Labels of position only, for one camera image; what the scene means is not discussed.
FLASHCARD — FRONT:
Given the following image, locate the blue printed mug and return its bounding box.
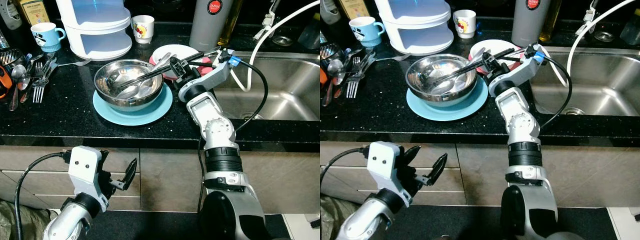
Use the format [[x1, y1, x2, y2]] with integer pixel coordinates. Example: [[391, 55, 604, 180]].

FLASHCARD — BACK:
[[348, 16, 387, 48], [30, 22, 67, 54]]

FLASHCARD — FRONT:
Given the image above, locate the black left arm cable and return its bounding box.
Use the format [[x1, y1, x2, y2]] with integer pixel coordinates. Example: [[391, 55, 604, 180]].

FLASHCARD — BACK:
[[14, 151, 68, 240], [320, 146, 370, 188]]

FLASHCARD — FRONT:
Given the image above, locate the bottle with yellow label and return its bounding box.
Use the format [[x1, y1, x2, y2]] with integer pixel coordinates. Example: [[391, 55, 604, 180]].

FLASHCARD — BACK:
[[337, 0, 372, 21], [17, 0, 51, 26]]

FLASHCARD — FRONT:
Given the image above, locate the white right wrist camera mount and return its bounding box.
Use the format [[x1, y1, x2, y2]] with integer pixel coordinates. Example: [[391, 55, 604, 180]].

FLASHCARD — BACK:
[[488, 45, 548, 98], [177, 50, 241, 103]]

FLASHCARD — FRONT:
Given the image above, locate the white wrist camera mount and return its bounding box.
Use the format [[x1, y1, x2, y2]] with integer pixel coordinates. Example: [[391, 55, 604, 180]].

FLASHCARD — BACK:
[[177, 50, 241, 103], [67, 145, 108, 213], [366, 141, 408, 207], [488, 45, 548, 98]]

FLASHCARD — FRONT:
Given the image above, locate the stainless steel bowl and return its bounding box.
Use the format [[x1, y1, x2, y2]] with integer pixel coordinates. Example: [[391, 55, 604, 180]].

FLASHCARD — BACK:
[[93, 59, 164, 112], [405, 54, 477, 107]]

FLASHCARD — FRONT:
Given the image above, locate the steel spoon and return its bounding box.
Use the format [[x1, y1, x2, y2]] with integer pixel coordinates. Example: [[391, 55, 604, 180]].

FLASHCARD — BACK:
[[8, 64, 29, 112], [322, 59, 346, 107]]

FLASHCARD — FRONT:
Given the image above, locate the light blue plate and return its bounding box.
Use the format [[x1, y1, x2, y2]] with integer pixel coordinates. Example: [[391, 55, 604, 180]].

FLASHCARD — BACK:
[[92, 82, 174, 127], [406, 77, 489, 122]]

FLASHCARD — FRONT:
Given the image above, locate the amber oil bottle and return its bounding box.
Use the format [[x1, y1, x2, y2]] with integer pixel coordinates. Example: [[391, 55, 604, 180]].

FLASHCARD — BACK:
[[539, 0, 563, 43], [217, 0, 244, 47]]

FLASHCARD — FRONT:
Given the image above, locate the white hose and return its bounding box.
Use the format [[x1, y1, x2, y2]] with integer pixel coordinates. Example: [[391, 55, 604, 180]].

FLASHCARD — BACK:
[[231, 0, 321, 93], [540, 0, 640, 88]]

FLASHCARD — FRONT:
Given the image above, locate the grey-brown drawer front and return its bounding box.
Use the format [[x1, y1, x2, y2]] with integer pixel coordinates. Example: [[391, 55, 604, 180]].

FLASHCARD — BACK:
[[0, 194, 142, 212], [320, 167, 457, 193], [0, 171, 141, 197], [357, 189, 457, 207], [320, 141, 457, 171], [0, 146, 141, 173]]

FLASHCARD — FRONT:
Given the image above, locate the steel faucet with white wrap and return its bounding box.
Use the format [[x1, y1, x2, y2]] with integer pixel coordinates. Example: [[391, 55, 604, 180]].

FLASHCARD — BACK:
[[575, 0, 601, 37], [252, 0, 283, 41]]

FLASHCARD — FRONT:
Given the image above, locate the white plate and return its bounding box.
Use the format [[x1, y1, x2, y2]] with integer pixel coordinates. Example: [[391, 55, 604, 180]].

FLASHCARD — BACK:
[[469, 39, 523, 76], [151, 44, 206, 81]]

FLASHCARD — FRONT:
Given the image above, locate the grey-brown cabinet door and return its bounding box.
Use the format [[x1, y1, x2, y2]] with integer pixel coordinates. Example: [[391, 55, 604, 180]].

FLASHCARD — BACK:
[[140, 148, 321, 215], [456, 144, 640, 207]]

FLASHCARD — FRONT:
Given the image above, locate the black chopstick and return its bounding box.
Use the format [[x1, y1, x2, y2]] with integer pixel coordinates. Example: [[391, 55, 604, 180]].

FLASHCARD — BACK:
[[120, 49, 221, 86], [116, 67, 176, 91], [431, 64, 488, 86], [434, 46, 518, 82]]

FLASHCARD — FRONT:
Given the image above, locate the white stacked plastic container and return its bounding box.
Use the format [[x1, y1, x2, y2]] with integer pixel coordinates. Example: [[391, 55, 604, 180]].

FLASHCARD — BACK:
[[55, 0, 133, 62], [374, 0, 455, 56]]

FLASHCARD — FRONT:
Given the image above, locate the black floor mat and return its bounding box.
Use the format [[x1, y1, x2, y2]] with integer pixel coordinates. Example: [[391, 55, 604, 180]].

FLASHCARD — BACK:
[[390, 206, 621, 240], [75, 210, 291, 240]]

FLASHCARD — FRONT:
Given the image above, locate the grey plastic object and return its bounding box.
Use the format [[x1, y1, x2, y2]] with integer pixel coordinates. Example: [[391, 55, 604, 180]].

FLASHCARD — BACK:
[[320, 0, 342, 26], [0, 0, 23, 32]]

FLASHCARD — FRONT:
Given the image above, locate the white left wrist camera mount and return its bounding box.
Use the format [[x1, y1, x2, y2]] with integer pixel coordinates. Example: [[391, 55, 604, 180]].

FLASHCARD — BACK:
[[366, 141, 408, 207], [67, 145, 108, 213]]

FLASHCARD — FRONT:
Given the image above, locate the white mug yellow red print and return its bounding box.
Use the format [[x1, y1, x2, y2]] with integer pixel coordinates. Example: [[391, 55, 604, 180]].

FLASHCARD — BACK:
[[131, 14, 156, 45], [453, 9, 477, 40]]

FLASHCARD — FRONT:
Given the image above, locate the olive camouflage cloth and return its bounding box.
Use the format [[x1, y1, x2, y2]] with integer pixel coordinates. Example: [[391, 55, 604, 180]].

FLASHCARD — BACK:
[[320, 196, 351, 240], [0, 200, 58, 240]]

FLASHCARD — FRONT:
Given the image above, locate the grey flask with round sticker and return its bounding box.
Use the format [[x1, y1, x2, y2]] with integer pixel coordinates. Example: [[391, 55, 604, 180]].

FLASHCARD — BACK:
[[511, 0, 551, 48], [189, 0, 237, 53]]

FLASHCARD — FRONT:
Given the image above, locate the stainless steel sink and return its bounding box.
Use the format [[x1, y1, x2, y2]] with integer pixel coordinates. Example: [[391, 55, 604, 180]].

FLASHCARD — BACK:
[[527, 47, 640, 117], [212, 50, 321, 122]]

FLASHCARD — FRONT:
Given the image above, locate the dark translucent bottle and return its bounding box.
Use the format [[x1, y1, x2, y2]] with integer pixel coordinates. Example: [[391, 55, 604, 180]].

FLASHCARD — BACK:
[[297, 12, 321, 51], [620, 10, 640, 46]]

